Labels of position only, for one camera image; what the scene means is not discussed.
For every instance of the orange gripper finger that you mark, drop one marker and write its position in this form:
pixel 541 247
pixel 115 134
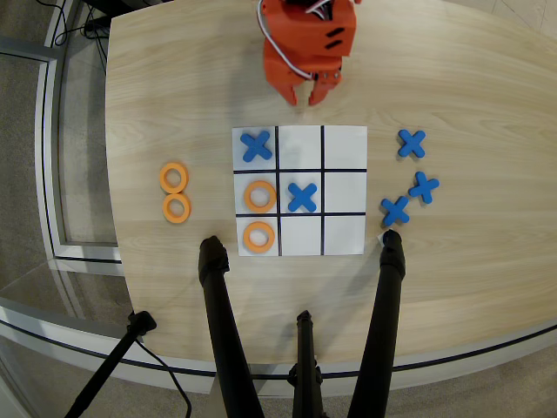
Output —
pixel 324 85
pixel 290 93

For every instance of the thin black stand leg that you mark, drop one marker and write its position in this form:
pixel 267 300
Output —
pixel 113 361

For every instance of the black tripod centre column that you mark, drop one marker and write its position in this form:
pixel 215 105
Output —
pixel 306 357

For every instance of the black tripod leg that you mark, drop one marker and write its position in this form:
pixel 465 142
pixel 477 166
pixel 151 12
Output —
pixel 383 313
pixel 222 313

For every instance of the white tic-tac-toe grid sheet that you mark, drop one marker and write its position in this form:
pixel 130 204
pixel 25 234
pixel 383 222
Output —
pixel 344 148

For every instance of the metal glass partition frame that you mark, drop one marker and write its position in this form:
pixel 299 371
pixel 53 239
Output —
pixel 48 152

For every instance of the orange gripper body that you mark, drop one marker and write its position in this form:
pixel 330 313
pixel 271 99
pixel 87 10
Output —
pixel 284 75

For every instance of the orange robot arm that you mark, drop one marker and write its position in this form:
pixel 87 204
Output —
pixel 353 1

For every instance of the blue foam cross piece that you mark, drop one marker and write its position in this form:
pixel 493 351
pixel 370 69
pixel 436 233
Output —
pixel 256 147
pixel 411 143
pixel 424 186
pixel 395 211
pixel 302 197

